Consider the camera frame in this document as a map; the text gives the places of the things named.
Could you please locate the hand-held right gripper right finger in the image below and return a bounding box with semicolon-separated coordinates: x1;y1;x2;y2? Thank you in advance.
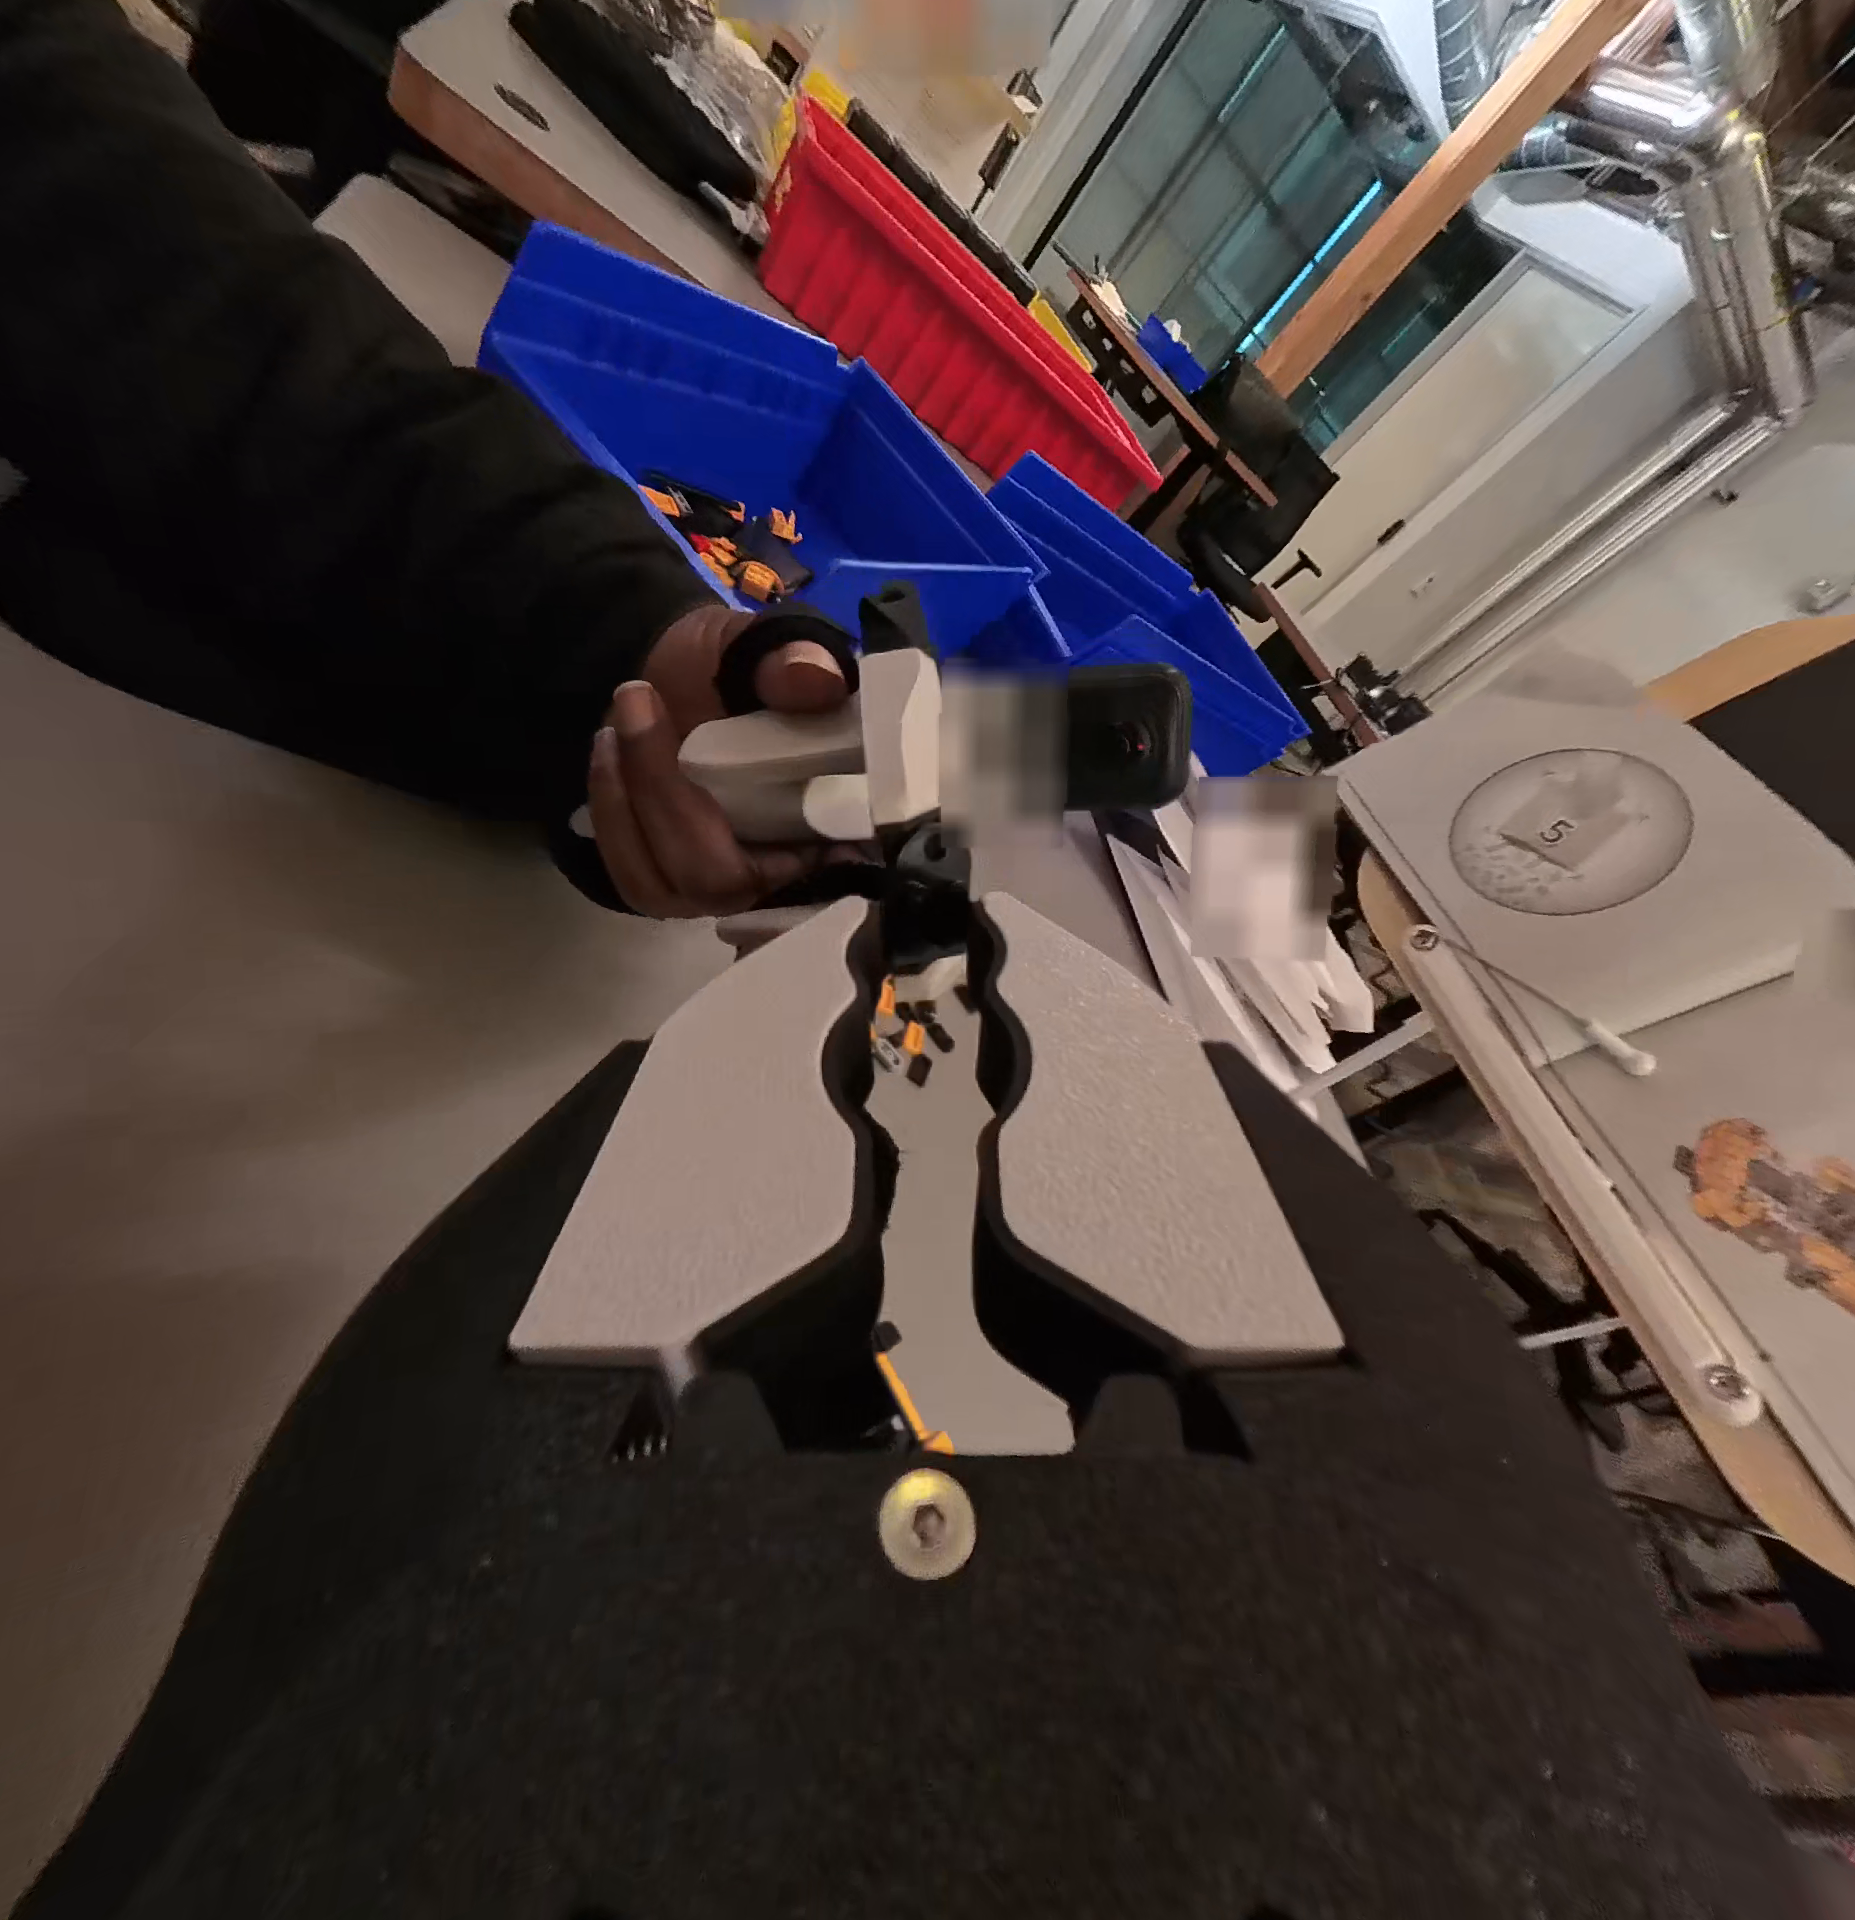
974;895;1350;1376

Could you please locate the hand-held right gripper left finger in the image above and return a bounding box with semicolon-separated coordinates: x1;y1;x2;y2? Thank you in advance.
513;902;885;1376

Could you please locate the pile of small lego pieces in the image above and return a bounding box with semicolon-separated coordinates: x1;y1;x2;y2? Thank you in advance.
861;953;977;1088

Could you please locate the large blue storage bin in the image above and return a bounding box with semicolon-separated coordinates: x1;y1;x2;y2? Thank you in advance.
476;219;1047;667

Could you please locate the person's left forearm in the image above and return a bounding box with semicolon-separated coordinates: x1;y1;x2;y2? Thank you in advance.
0;0;719;902

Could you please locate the lego instruction booklet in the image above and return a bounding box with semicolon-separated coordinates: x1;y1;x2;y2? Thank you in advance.
1336;692;1855;1503

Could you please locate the pile of empty paper bags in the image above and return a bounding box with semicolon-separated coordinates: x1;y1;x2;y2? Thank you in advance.
1095;805;1379;1088

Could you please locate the white stand rod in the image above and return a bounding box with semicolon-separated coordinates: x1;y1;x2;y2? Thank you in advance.
1408;927;1666;1083

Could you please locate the red storage bin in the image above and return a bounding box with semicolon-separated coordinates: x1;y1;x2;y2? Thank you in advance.
756;105;1170;512

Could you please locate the black office chair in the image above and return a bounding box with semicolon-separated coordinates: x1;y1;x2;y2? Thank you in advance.
1180;356;1350;576

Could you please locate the silver ventilation duct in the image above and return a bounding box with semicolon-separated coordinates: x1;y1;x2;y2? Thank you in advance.
1552;0;1836;428

